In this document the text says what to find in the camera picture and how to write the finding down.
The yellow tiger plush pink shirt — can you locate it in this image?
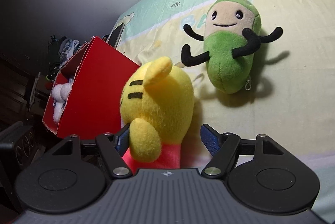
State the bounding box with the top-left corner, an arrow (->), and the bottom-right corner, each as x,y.
120,57 -> 194,173

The black smartphone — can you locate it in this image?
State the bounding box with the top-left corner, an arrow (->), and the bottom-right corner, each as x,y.
106,23 -> 125,48

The black speaker device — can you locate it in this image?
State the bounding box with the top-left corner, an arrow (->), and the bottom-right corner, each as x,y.
1,121 -> 35,167

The cartoon print bed sheet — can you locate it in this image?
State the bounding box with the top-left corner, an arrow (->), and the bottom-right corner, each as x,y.
117,0 -> 334,222

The pile of folded clothes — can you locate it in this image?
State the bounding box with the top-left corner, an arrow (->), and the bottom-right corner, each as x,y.
46,35 -> 86,83

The green bean plush toy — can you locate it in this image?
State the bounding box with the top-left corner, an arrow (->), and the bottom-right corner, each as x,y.
181,0 -> 283,94

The red cardboard box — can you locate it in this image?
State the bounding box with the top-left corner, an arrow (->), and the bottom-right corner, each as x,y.
43,37 -> 139,139

